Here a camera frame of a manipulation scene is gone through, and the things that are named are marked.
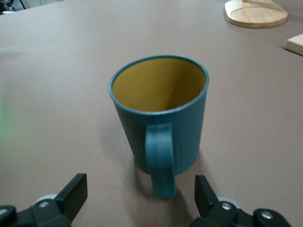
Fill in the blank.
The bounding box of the wooden mug rack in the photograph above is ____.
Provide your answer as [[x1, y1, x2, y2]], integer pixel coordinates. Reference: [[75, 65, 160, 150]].
[[223, 0, 289, 29]]

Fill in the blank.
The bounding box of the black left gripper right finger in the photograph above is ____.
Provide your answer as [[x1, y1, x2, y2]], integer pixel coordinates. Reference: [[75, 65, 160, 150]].
[[189, 175, 293, 227]]

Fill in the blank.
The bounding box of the teal cup with yellow inside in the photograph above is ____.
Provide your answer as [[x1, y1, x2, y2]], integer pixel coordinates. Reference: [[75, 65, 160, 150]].
[[108, 55, 210, 199]]

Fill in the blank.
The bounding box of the wooden cutting board, metal handle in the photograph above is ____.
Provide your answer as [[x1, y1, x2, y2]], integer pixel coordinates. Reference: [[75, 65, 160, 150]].
[[284, 33, 303, 57]]

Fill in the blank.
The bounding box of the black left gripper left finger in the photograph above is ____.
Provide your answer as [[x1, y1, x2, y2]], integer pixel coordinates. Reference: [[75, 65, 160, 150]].
[[0, 173, 88, 227]]

